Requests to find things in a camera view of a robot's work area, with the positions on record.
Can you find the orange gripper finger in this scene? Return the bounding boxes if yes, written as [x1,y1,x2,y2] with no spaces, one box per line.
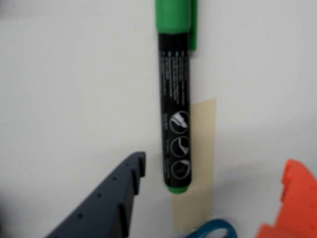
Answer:
[254,158,317,238]

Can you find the green marker with black barrel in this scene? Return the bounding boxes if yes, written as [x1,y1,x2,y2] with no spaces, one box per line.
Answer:
[155,0,199,194]

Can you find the blue-handled scissors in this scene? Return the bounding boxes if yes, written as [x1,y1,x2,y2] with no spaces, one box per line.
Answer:
[182,218,238,238]

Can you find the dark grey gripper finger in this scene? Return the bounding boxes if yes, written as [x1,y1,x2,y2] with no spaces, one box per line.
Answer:
[43,151,147,238]

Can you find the long beige masking tape strip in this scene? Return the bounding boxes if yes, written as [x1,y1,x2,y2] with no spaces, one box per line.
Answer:
[172,98,216,233]

